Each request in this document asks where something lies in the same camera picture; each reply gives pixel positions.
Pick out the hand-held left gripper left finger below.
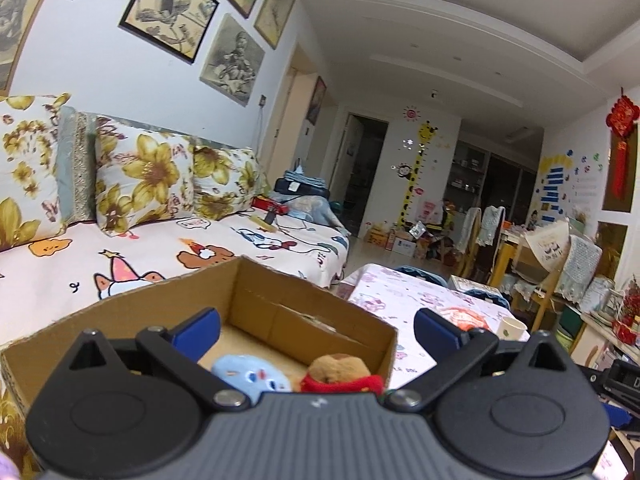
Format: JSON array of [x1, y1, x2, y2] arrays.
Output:
[[64, 308, 252, 413]]

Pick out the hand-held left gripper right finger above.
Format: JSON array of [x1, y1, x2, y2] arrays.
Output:
[[384, 308, 578, 413]]

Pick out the light blue plush toy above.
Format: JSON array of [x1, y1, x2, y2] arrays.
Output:
[[211, 354, 292, 406]]

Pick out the cardboard box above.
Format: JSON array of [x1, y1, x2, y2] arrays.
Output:
[[0, 255, 399, 480]]

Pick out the brown plush toy red outfit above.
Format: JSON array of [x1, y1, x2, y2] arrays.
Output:
[[299, 352, 386, 395]]

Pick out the orange and white tissue packet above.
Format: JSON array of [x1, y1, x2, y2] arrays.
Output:
[[440, 307, 493, 333]]

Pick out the red gift box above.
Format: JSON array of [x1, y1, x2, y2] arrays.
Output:
[[612, 317, 640, 346]]

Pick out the white sideboard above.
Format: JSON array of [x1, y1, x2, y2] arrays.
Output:
[[555, 305, 640, 377]]

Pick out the blue padded chair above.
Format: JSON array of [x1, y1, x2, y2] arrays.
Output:
[[395, 266, 449, 287], [462, 285, 511, 309]]

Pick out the white paper cup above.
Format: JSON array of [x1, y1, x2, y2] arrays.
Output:
[[497, 316, 530, 344]]

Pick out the red flower plant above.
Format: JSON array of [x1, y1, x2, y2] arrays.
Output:
[[620, 275, 640, 322]]

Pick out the glass jar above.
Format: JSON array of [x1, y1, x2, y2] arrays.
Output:
[[590, 276, 616, 314]]

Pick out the sofa with cartoon cover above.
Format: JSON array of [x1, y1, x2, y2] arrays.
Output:
[[0, 210, 351, 348]]

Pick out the chair with lace cover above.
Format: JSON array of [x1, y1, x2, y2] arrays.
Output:
[[452, 207, 482, 262], [477, 206, 506, 249]]

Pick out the chair with quilted cover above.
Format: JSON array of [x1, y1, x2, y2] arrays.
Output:
[[555, 235, 604, 302]]

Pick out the beige printed cloth cover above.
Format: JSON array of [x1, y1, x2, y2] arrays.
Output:
[[517, 220, 571, 282]]

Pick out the yellow floral cushion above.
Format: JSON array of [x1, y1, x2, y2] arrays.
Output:
[[192, 145, 262, 222], [95, 115, 196, 237], [0, 92, 74, 254]]

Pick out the dark glass cabinet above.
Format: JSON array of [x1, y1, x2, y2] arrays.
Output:
[[447, 140, 539, 222]]

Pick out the giraffe height chart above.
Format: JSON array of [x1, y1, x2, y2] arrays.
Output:
[[397, 120, 437, 227]]

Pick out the grey blue quilt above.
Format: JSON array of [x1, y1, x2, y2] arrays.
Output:
[[287, 195, 352, 232]]

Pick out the black bag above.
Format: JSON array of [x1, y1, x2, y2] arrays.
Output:
[[274, 177, 331, 202]]

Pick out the blue folded cloth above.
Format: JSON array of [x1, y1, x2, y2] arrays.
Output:
[[285, 169, 326, 184]]

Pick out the grey blue lace cushion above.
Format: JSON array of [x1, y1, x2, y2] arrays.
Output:
[[56, 106, 99, 226]]

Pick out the red knot decoration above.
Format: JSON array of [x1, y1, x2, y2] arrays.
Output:
[[606, 89, 640, 201]]

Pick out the dark framed picture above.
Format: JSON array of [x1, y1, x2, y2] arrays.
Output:
[[306, 76, 327, 126]]

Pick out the child portrait framed picture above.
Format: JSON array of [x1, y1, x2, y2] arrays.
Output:
[[200, 13, 266, 108]]

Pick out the bird sketch framed picture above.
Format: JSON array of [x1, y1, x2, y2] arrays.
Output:
[[119, 0, 220, 65]]

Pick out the tan sketch framed picture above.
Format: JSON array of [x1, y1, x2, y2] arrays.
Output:
[[254, 0, 297, 50]]

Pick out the grey figure wood framed picture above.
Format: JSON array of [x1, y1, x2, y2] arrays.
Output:
[[0, 0, 64, 94]]

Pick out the blue striped wall poster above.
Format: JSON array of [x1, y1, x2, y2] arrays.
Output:
[[537, 155, 574, 221]]

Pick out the white wall poster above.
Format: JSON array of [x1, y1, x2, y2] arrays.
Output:
[[570, 147, 609, 206]]

